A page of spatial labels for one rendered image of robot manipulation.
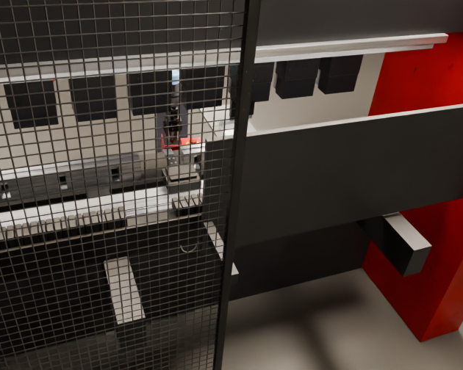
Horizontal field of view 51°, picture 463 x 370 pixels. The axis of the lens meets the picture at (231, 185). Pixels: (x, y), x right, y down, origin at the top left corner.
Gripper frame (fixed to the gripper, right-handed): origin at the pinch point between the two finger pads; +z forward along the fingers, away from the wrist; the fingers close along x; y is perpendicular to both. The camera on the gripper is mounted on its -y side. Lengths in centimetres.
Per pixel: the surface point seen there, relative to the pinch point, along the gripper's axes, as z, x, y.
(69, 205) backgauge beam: -13, -43, 68
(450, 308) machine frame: 63, 126, 72
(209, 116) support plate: -18.8, 15.0, 14.6
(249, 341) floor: 85, 30, 56
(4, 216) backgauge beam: -13, -63, 70
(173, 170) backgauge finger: -18, -7, 59
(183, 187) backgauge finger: -15, -4, 65
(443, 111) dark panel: -47, 81, 80
